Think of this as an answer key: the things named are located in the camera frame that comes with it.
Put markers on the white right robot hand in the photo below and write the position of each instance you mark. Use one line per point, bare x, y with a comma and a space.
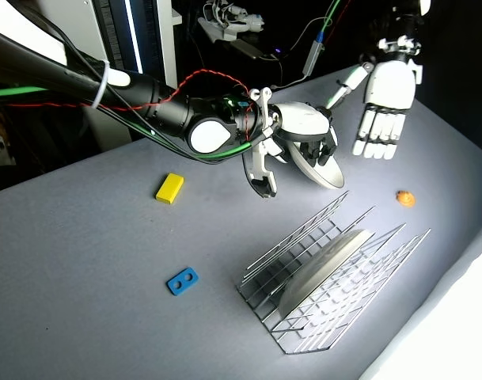
304, 122

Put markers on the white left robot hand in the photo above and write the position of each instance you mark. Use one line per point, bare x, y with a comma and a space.
391, 87

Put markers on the white plate with dark rim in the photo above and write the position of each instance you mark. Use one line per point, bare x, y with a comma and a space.
327, 174
323, 269

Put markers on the grey adapter with blue plug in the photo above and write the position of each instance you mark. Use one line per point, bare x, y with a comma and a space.
313, 55

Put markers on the dark grey box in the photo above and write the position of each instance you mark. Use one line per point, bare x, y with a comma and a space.
246, 49

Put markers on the orange swirl cookie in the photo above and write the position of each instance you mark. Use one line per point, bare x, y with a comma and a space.
406, 199

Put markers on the yellow rectangular block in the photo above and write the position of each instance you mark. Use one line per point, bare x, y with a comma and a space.
170, 188

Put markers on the blue block with two holes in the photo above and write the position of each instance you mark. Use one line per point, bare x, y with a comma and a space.
182, 282

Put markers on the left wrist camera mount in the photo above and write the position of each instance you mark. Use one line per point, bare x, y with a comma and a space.
399, 43

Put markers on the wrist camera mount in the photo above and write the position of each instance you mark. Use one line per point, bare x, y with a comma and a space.
399, 43
258, 162

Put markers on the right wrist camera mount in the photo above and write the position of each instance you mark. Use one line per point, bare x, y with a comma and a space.
258, 162

